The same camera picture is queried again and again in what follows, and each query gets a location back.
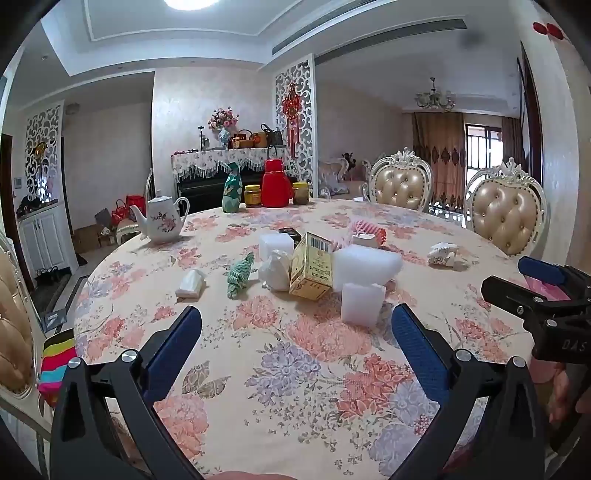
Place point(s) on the red knot hanging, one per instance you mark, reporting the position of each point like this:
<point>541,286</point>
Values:
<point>291,110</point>

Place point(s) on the orange handbag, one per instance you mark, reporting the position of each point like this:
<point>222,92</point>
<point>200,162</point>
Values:
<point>259,139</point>

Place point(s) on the small black box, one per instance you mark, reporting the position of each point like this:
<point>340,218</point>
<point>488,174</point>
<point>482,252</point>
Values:
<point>291,231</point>

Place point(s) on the white floral teapot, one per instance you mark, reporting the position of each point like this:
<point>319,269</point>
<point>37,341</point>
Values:
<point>161,220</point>

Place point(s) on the white shoe cabinet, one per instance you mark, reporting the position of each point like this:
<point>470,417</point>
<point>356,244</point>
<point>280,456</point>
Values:
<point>46,240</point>

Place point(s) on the green porcelain bottle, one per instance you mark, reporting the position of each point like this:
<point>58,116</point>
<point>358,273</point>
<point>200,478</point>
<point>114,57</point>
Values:
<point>232,189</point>

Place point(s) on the dark wooden door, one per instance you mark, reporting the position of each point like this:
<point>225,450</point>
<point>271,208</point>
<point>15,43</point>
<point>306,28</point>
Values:
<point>531,115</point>

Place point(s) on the large white foam sheet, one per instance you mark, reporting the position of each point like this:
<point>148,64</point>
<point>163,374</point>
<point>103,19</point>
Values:
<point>367,270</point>

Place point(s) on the white tissue pack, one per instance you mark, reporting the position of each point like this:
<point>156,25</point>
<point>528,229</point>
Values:
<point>190,284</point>

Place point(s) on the brown patterned curtain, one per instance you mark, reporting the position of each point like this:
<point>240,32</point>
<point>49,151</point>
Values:
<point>438,157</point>

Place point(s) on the woven basket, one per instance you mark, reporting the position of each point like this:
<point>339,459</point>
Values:
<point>242,141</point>

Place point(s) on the cream tufted dining chair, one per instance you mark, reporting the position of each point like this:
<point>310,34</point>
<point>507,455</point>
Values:
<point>16,332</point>
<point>505,214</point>
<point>400,184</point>

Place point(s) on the white carved stool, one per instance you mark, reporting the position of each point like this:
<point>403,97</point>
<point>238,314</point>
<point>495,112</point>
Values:
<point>127,230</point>

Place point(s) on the cream carved sofa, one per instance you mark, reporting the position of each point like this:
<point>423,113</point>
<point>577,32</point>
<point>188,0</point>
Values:
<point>334,177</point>

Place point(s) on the yellow cardboard box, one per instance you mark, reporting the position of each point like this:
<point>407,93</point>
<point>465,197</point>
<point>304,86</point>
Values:
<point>311,270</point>

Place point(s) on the pink wrapper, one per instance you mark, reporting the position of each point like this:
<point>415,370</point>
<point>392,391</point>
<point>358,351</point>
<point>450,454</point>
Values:
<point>542,287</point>

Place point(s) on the black handbag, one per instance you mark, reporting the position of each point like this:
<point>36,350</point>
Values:
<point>272,136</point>

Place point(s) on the red wall decoration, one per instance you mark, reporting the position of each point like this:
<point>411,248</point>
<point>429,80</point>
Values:
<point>549,30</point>

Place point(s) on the red thermos jug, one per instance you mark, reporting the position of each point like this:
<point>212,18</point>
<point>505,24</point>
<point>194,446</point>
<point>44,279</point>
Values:
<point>276,184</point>

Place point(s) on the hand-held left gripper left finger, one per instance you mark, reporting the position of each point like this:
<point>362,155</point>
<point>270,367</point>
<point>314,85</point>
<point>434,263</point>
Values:
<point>174,348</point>

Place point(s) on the crumpled green wrapper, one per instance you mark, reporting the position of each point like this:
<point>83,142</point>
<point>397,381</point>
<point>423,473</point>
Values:
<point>239,277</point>

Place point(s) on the brown plain curtain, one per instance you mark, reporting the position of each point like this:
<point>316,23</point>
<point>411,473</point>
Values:
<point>511,141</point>

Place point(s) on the yellow lidded jar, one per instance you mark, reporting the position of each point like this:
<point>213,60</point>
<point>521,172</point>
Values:
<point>252,195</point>

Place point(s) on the amber glass jar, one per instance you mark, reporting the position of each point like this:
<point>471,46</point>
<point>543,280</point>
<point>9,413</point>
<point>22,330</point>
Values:
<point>300,193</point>

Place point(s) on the red gift bags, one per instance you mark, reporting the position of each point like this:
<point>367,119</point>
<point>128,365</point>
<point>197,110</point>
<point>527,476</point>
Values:
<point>127,207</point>

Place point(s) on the striped colourful cushion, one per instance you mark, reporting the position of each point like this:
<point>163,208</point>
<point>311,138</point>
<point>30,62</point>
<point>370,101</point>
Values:
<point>57,369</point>

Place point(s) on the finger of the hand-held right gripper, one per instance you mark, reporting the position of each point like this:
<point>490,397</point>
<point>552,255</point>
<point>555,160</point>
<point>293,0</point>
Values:
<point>541,270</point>
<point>510,295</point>

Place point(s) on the round ceiling lamp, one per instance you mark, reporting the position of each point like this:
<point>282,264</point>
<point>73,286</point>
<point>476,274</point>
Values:
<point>191,3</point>

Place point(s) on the blue white vase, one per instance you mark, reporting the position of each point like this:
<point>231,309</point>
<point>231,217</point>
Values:
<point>224,138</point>

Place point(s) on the crumpled white bag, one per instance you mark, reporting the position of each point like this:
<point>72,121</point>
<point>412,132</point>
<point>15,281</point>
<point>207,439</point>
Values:
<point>276,272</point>

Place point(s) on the small white foam block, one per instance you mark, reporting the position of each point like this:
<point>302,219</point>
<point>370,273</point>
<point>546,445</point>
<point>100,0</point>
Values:
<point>275,245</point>

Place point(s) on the white lattice screen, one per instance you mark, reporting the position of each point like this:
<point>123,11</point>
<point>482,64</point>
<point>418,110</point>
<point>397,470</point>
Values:
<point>304,120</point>
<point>44,152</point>

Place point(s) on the person's right hand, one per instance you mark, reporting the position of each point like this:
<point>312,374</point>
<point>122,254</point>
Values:
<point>561,392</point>

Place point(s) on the crumpled white paper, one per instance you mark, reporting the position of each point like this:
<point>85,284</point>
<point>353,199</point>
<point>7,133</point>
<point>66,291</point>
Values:
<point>442,254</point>

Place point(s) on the pink foam net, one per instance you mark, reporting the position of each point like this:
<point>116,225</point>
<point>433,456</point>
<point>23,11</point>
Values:
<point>358,229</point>

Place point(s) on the floral lace piano cover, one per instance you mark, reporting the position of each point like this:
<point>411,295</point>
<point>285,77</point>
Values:
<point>207,161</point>

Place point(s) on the brass chandelier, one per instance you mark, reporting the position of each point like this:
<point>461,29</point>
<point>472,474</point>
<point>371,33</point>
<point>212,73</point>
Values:
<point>434,99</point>

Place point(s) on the black upright piano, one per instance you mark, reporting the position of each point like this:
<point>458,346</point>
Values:
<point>203,191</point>

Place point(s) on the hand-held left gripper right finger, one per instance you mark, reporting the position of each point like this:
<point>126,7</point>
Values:
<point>419,353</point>

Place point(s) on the black metal stand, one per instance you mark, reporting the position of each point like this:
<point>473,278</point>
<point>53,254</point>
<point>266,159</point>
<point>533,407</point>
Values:
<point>202,138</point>

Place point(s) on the pink flower bouquet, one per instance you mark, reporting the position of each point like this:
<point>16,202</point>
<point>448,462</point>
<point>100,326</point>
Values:
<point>223,117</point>

